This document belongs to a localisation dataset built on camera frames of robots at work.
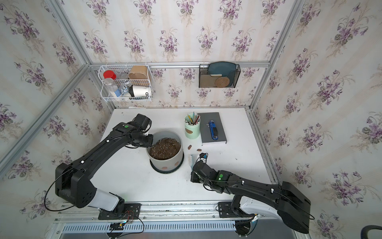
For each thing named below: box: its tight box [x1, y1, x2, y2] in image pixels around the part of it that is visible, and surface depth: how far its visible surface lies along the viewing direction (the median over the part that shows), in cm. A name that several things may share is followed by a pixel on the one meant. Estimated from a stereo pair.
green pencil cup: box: [184, 111, 201, 140], surface depth 97 cm
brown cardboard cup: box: [127, 65, 148, 80], surface depth 91 cm
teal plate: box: [207, 61, 237, 87], surface depth 93 cm
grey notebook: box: [197, 112, 228, 146], surface depth 101 cm
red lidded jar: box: [103, 70, 117, 80], surface depth 94 cm
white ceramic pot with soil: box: [145, 130, 184, 171], surface depth 86 cm
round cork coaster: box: [214, 76, 230, 88], surface depth 100 cm
